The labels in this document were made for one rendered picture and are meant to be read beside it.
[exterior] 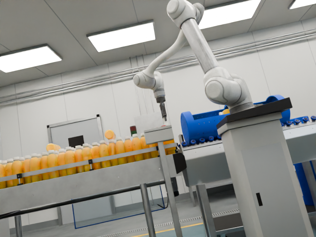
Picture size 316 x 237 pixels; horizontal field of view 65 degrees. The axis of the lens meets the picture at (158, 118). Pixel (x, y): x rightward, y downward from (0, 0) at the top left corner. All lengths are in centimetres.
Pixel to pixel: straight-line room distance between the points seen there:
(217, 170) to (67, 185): 114
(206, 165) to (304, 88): 467
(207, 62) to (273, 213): 92
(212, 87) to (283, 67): 501
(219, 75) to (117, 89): 457
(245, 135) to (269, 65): 484
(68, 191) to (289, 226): 140
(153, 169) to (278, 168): 83
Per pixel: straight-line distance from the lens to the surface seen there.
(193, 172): 201
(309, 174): 256
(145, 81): 185
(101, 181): 187
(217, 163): 205
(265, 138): 156
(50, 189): 196
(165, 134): 176
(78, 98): 612
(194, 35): 164
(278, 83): 621
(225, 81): 144
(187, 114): 205
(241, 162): 151
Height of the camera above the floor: 85
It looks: 10 degrees up
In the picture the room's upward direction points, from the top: 12 degrees counter-clockwise
